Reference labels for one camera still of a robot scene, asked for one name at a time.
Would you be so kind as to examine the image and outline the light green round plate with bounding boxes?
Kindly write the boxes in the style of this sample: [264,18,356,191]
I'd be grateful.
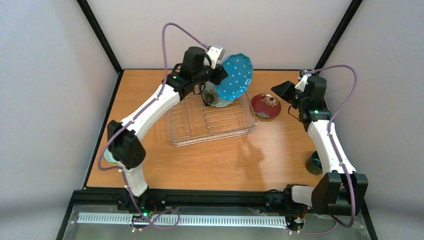
[201,81,234,108]

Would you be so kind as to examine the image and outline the blue polka dot plate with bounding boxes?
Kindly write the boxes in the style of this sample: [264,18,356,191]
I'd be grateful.
[215,53,253,101]

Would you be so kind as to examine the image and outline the wire metal dish rack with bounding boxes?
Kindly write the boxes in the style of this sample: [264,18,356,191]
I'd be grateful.
[165,93,257,147]

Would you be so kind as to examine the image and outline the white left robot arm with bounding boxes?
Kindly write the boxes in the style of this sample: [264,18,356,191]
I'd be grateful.
[103,46,228,197]

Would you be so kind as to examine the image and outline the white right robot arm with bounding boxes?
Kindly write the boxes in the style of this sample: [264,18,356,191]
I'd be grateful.
[271,75,369,216]

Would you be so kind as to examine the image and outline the dark red plate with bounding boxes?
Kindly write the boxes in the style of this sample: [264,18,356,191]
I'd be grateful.
[250,93,282,120]

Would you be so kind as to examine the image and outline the dark green cup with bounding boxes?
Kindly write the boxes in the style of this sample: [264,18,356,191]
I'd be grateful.
[305,151,323,175]

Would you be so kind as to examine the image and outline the green yellow small bowl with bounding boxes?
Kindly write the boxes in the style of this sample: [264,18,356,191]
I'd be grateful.
[103,150,117,165]

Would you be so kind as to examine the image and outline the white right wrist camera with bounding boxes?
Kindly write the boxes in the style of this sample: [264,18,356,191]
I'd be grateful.
[295,69,312,92]

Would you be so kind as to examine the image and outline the black frame post right rear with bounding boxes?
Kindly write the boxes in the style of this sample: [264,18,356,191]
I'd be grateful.
[314,0,363,70]

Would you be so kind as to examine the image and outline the black frame post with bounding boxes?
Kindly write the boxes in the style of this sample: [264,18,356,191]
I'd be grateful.
[314,0,363,70]
[76,0,124,75]

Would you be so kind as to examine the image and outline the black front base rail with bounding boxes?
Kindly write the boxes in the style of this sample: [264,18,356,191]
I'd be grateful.
[57,186,377,240]

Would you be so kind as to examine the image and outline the black frame post left rear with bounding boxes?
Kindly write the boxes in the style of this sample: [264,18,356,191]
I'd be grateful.
[76,0,124,75]

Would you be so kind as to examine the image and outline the white slotted cable duct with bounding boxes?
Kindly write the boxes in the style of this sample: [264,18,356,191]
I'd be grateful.
[73,212,287,229]

